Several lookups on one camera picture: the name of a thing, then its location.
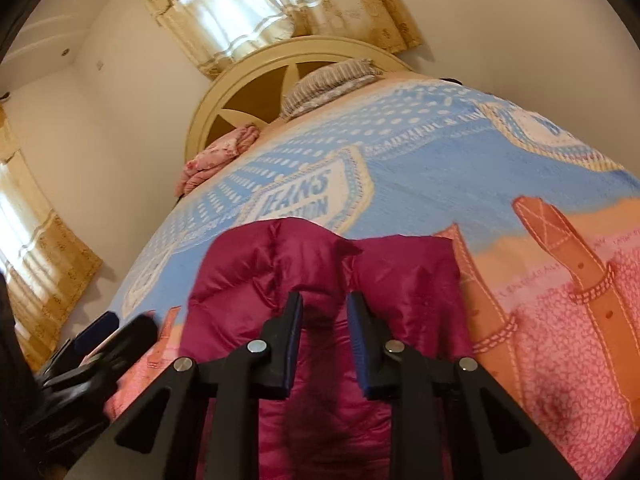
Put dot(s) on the striped pillow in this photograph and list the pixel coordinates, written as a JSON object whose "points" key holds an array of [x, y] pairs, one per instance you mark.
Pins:
{"points": [[327, 84]]}

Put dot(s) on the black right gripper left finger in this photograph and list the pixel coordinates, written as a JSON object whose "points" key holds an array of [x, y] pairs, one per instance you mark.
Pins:
{"points": [[201, 416]]}

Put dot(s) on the blue and pink bed blanket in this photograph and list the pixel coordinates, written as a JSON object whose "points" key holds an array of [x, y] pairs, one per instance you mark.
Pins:
{"points": [[545, 232]]}

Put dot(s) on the pink floral folded quilt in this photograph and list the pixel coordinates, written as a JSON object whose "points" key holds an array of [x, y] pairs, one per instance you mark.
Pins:
{"points": [[215, 157]]}

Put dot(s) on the beige floral window curtain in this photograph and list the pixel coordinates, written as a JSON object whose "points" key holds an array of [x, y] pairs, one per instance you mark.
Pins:
{"points": [[214, 34]]}

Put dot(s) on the cream wooden headboard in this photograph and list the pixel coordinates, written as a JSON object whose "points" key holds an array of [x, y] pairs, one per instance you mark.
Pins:
{"points": [[251, 91]]}

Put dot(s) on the beige side window curtain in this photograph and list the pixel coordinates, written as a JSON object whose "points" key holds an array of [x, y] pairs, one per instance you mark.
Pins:
{"points": [[47, 267]]}

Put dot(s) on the magenta quilted puffer jacket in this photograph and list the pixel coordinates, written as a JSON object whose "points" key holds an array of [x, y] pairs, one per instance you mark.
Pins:
{"points": [[326, 429]]}

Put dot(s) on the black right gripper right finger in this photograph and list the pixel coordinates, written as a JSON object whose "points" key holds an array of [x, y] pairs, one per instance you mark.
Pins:
{"points": [[450, 420]]}

